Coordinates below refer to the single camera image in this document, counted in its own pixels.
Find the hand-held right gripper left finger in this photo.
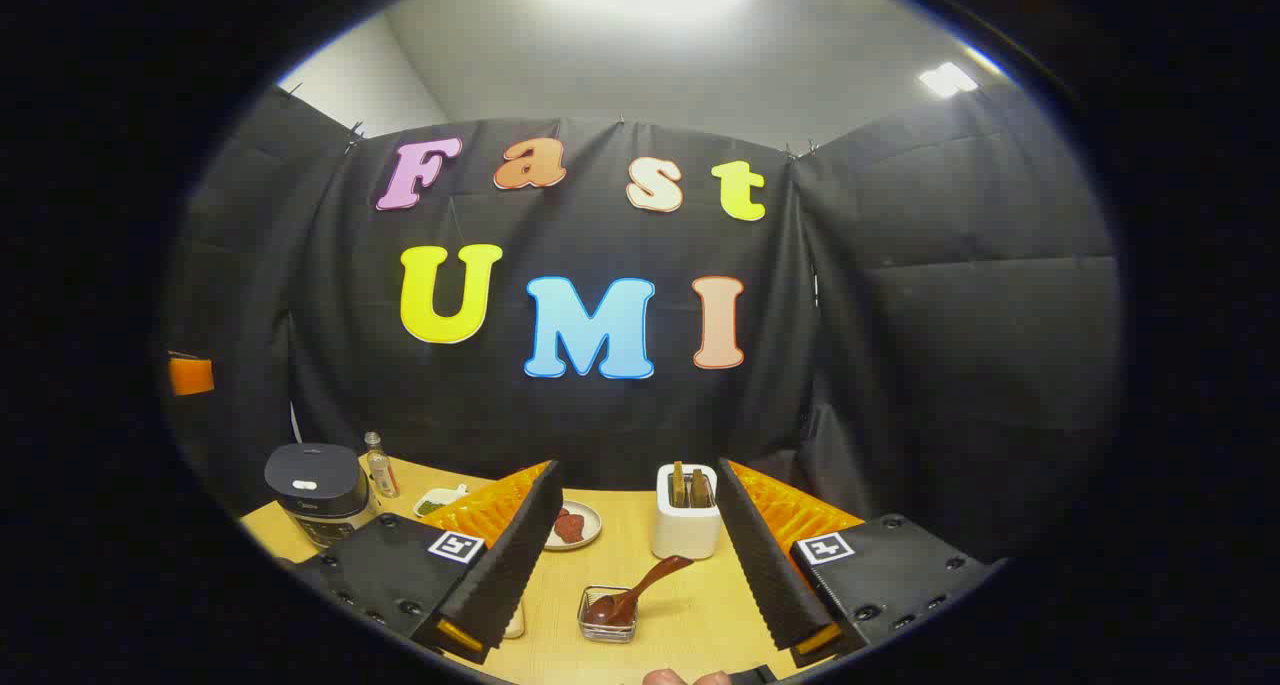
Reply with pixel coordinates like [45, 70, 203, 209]
[290, 459, 564, 666]

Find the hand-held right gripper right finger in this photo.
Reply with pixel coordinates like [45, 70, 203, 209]
[716, 458, 1006, 669]

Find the metal wire chopstick holder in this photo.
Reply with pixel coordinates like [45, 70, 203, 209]
[578, 585, 641, 644]

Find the brown wooden spoon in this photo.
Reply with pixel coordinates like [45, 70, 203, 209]
[583, 555, 694, 628]

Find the dark grey rice cooker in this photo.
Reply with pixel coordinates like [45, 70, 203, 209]
[264, 443, 381, 551]

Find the white toaster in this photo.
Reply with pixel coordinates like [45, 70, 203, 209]
[652, 463, 723, 561]

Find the white divided bean dish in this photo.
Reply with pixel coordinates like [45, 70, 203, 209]
[413, 484, 469, 518]

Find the white round plate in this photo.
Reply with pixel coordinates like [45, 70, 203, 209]
[545, 500, 603, 551]

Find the small clear bottle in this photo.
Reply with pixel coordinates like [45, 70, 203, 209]
[363, 431, 401, 499]

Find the black backdrop cloth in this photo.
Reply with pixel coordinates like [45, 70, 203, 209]
[160, 83, 1126, 566]

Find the small ceiling light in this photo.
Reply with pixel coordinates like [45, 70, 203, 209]
[918, 61, 979, 99]

